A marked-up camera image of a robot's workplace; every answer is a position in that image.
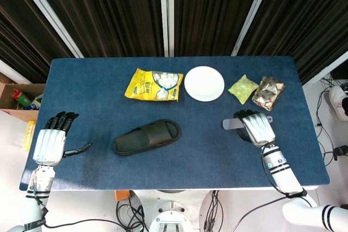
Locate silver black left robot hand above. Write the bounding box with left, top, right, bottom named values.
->
left=32, top=111, right=92, bottom=166

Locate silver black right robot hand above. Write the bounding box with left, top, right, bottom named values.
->
left=233, top=109, right=277, bottom=147

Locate white scrub brush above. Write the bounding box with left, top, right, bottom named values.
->
left=222, top=115, right=274, bottom=130

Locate black rubber slipper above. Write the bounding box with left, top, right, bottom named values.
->
left=112, top=118, right=183, bottom=156

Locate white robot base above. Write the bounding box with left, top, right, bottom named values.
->
left=134, top=190, right=219, bottom=232

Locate yellow flat box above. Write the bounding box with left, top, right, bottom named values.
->
left=22, top=120, right=37, bottom=152

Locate brown gold snack packet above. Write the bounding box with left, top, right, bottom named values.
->
left=252, top=76, right=286, bottom=112

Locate green snack packet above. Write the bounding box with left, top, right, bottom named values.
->
left=227, top=74, right=259, bottom=105

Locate white blue bottle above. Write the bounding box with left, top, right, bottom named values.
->
left=22, top=94, right=45, bottom=111

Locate cardboard box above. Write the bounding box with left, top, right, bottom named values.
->
left=0, top=72, right=46, bottom=123

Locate green can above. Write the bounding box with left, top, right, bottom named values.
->
left=11, top=90, right=32, bottom=108

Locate white round plate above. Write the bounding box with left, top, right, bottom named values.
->
left=184, top=65, right=226, bottom=102

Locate blue table mat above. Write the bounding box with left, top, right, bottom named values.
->
left=18, top=56, right=331, bottom=192

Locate white sneaker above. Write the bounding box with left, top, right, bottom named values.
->
left=328, top=85, right=348, bottom=122

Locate black small floor device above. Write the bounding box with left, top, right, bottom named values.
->
left=333, top=145, right=348, bottom=161

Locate orange small box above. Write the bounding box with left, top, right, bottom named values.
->
left=114, top=190, right=132, bottom=203

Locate yellow snack bag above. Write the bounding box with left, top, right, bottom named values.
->
left=124, top=67, right=184, bottom=103

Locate black floor cable bundle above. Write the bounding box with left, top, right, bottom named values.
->
left=116, top=192, right=150, bottom=232
left=203, top=190, right=221, bottom=232
left=314, top=76, right=348, bottom=168

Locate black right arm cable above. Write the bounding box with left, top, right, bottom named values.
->
left=232, top=146, right=308, bottom=232

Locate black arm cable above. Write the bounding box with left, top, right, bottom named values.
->
left=232, top=146, right=308, bottom=232
left=26, top=172, right=123, bottom=232

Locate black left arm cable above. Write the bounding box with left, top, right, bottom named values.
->
left=26, top=172, right=123, bottom=232

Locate white partition frame post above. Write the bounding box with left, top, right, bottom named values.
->
left=158, top=0, right=175, bottom=58
left=231, top=0, right=277, bottom=57
left=11, top=0, right=84, bottom=59

